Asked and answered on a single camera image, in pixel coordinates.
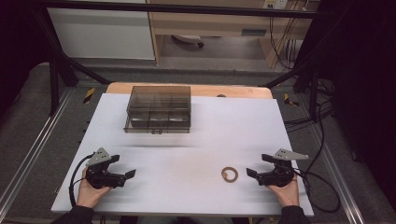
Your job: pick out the black yellow striped tape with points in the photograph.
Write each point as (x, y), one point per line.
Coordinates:
(89, 95)
(290, 101)

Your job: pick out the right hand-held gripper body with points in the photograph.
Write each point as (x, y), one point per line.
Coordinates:
(278, 177)

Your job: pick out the white wall socket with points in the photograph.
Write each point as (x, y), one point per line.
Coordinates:
(275, 3)

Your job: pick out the white cabinet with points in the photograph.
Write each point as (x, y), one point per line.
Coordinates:
(102, 34)

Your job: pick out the light wooden desk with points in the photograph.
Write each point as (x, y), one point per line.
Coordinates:
(211, 26)

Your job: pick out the black metal frame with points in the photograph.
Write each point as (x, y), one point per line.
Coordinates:
(174, 8)

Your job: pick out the white table board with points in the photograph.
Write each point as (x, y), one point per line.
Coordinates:
(186, 161)

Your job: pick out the aluminium floor rail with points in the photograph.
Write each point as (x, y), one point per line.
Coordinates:
(34, 146)
(337, 174)

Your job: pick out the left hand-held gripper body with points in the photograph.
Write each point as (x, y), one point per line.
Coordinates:
(101, 179)

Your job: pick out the person's right hand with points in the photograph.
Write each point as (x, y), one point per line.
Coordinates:
(289, 195)

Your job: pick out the black curtain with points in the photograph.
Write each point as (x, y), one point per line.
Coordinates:
(18, 40)
(361, 77)

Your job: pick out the dark transparent drawer box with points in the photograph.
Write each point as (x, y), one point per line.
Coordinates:
(158, 109)

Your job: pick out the office chair base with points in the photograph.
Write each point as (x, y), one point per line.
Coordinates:
(188, 39)

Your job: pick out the person's left hand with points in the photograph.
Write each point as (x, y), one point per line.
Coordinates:
(88, 195)

